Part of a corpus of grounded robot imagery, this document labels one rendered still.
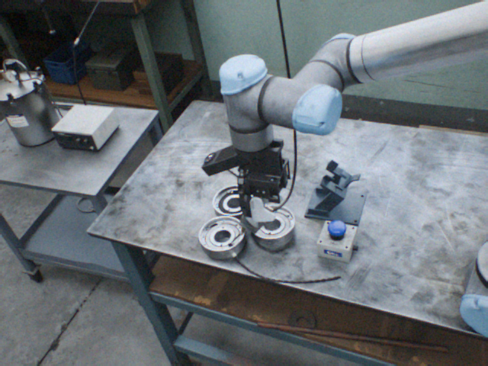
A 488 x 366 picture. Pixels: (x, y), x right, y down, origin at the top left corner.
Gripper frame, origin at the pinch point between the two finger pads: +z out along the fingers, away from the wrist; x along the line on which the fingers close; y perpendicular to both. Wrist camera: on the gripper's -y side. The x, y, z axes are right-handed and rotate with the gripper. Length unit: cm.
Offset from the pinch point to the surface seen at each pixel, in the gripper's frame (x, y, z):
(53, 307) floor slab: 11, -107, 94
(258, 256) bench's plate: -0.1, -0.9, 13.3
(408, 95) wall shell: 168, 17, 78
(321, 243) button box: 3.1, 12.7, 8.8
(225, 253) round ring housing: -3.2, -7.3, 10.4
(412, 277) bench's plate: 2.4, 31.9, 13.3
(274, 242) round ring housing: 2.6, 2.3, 10.5
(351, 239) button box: 5.6, 18.5, 8.8
